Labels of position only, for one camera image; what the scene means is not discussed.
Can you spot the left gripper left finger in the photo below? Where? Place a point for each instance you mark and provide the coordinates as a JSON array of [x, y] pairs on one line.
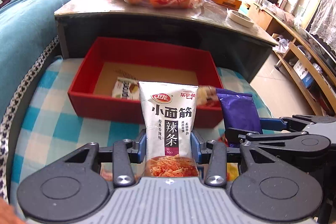
[[125, 153]]

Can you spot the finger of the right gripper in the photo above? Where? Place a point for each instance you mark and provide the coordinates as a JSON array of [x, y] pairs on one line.
[[294, 123], [249, 135]]

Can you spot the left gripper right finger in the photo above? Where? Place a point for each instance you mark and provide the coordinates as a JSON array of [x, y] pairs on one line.
[[214, 154]]

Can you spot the purple foil snack packet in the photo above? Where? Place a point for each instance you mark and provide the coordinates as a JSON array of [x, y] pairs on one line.
[[239, 112]]

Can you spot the red yellow snack packet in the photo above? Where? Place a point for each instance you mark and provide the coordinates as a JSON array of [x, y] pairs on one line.
[[232, 168]]

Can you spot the white latiao snack packet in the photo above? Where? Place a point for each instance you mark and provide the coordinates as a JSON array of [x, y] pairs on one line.
[[168, 111]]

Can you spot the clear wrapped pastry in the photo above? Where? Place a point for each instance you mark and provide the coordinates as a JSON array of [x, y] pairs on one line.
[[206, 96]]

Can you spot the white brown snack packet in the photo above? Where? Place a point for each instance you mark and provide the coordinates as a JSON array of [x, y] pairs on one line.
[[126, 89]]

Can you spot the red cardboard box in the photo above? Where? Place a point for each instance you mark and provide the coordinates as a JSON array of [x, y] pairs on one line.
[[109, 58]]

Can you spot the wooden tv shelf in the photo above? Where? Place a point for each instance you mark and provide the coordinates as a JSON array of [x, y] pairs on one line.
[[310, 72]]

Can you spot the blue white checkered cloth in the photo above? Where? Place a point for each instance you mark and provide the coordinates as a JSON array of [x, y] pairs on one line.
[[51, 128]]

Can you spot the white ashtray dish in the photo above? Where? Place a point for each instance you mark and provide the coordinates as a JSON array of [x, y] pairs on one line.
[[240, 18]]

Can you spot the houndstooth trim cushion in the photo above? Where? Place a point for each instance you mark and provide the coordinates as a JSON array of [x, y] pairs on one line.
[[14, 115]]

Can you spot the dark coffee table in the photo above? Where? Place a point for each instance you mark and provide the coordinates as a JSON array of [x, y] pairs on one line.
[[208, 28]]

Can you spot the teal sofa blanket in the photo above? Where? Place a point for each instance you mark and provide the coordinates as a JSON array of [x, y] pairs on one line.
[[27, 28]]

